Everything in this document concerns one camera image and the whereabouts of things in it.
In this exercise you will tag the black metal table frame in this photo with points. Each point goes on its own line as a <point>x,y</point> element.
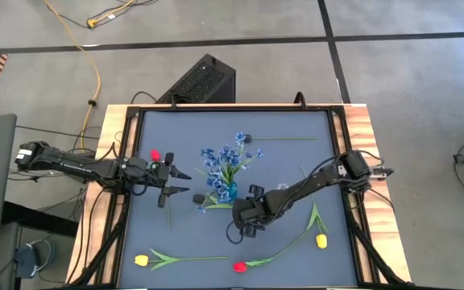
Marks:
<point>236,108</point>

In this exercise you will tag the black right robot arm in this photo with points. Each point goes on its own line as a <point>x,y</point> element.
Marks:
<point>316,179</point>

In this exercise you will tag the black computer tower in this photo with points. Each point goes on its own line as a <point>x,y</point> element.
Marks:
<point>200,80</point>

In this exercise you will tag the yellow artificial tulip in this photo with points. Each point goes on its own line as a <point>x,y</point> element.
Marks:
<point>321,241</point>
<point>141,260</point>

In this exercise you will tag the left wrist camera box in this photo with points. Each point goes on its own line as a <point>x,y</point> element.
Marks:
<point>135,167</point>

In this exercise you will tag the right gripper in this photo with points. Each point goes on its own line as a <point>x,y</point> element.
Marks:
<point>256,211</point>

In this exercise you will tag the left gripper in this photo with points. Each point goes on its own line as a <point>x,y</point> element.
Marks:
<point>158,175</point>

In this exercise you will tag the red artificial tulip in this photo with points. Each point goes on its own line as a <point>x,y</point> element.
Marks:
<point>155,154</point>
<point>240,267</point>

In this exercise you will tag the blue cut-glass vase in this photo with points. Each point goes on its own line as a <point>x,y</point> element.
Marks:
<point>232,192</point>

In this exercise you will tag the blue artificial flower bunch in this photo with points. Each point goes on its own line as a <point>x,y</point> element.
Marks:
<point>216,181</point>

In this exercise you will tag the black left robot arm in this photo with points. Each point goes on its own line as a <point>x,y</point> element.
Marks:
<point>75,163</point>

